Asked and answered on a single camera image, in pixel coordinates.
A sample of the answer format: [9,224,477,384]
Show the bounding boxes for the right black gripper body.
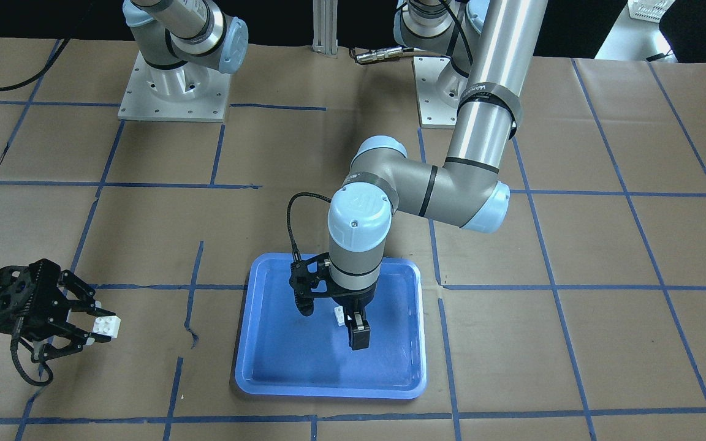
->
[0,259,71,342]

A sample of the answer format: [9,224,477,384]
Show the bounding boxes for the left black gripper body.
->
[289,253,376,317]

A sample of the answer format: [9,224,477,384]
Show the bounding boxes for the white block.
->
[334,305,349,326]
[92,315,121,339]

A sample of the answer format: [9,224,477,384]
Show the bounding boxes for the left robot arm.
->
[289,1,547,350]

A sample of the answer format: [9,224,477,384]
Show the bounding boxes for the blue plastic tray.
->
[233,253,428,399]

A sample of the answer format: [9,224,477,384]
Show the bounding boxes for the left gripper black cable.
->
[286,192,333,264]

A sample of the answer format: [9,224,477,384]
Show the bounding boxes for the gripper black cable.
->
[10,334,55,388]
[286,192,333,264]

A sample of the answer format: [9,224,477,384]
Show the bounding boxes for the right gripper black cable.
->
[10,334,55,388]

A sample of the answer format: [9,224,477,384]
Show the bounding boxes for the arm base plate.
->
[414,56,467,129]
[118,53,232,123]

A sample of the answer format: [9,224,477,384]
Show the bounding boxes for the metal cable connector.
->
[351,47,404,65]

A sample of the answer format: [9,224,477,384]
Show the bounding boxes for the rear aluminium frame post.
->
[311,0,338,58]

